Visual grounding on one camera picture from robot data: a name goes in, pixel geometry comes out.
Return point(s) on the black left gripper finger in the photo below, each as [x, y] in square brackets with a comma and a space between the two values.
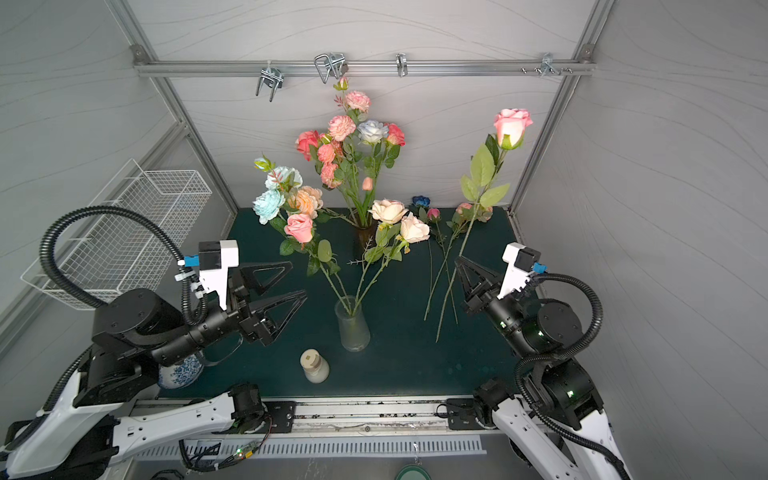
[282, 309]
[261, 277]

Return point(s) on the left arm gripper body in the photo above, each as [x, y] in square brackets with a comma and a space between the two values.
[245, 327]

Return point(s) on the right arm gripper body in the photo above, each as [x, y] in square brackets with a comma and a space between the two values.
[482, 295]

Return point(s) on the medium pink rose stem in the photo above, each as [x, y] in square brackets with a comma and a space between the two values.
[300, 237]

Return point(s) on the teal white flower spray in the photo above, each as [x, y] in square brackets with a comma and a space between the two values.
[280, 183]

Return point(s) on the clear ribbed glass vase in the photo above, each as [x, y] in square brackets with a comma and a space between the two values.
[354, 332]

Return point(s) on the small cream rose stem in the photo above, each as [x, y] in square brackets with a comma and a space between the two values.
[389, 245]

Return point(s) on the pink ribbed glass vase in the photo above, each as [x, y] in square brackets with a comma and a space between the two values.
[364, 235]

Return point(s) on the pink carnation spray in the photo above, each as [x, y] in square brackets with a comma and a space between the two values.
[336, 174]

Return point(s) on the pink bud stem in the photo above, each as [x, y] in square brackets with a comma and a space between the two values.
[367, 188]

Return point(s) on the large pink rose stem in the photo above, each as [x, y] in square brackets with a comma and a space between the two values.
[308, 144]

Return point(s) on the pink white rose stem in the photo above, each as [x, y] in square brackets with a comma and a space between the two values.
[482, 185]

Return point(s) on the tall pink peony stem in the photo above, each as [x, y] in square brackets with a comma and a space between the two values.
[344, 128]

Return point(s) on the white blue rose stem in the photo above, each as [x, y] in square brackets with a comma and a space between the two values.
[371, 132]

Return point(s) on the large cream rose stem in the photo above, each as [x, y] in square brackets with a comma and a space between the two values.
[414, 230]

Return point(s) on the dark blue small flower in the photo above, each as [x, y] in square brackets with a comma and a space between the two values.
[420, 201]

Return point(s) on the tall peach peony stem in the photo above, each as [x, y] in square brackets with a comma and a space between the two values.
[308, 201]

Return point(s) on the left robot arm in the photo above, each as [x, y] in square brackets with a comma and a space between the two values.
[80, 430]

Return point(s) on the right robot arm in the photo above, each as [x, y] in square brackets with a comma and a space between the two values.
[555, 419]

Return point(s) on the small pink rose bunch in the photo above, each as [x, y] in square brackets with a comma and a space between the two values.
[446, 234]

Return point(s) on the cream capped bottle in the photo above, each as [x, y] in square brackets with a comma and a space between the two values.
[315, 366]

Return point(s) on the blue white patterned plate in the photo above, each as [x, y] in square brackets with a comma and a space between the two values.
[180, 375]

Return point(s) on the white vented strip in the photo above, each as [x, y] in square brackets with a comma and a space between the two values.
[332, 447]

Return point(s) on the green round lid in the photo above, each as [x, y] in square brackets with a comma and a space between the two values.
[412, 472]

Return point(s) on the metal u-bolt clamp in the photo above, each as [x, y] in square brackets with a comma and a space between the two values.
[270, 80]

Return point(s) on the aluminium crossbar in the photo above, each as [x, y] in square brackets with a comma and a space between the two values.
[356, 68]

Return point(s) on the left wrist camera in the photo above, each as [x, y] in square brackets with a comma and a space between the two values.
[208, 271]

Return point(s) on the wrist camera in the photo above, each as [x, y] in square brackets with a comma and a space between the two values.
[208, 271]
[522, 264]

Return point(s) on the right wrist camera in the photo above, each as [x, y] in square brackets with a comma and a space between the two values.
[522, 264]

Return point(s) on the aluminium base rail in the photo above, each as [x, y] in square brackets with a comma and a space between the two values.
[317, 416]

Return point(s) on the white wire basket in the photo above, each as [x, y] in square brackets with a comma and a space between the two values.
[109, 255]

